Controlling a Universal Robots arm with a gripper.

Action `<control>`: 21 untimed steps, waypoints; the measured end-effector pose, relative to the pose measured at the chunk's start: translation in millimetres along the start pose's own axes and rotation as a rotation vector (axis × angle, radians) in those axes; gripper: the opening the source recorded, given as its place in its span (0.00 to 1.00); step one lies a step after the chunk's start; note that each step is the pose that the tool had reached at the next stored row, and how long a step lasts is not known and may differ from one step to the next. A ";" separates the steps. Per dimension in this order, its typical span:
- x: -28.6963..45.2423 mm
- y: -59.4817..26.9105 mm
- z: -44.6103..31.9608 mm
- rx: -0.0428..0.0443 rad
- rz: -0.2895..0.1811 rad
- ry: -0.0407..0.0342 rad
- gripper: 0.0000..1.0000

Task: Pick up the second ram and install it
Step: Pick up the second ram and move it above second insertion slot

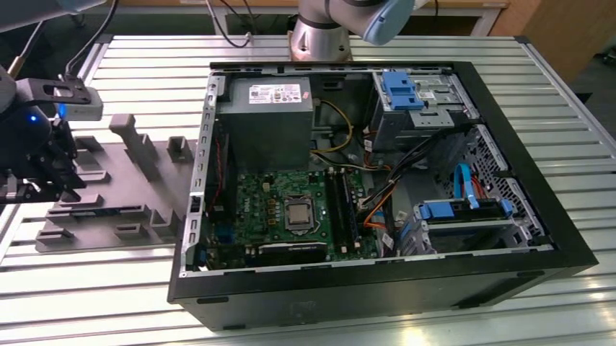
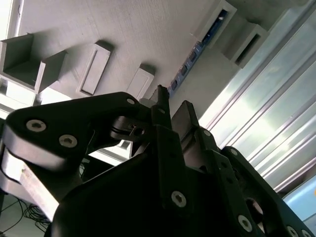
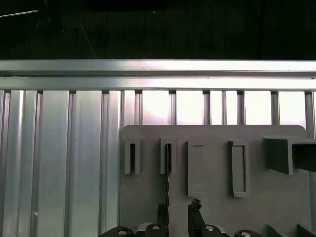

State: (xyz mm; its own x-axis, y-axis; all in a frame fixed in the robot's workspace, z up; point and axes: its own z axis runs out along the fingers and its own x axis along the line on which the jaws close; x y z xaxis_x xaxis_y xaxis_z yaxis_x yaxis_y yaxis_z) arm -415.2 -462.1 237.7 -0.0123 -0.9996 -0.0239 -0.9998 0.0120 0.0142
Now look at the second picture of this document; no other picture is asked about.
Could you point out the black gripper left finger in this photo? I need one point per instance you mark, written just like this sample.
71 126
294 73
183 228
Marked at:
74 118

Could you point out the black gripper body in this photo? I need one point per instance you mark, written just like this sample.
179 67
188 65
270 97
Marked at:
111 209

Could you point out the blue RAM stick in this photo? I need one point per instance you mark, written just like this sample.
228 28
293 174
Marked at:
184 69

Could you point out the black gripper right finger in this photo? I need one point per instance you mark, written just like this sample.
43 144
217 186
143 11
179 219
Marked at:
227 168

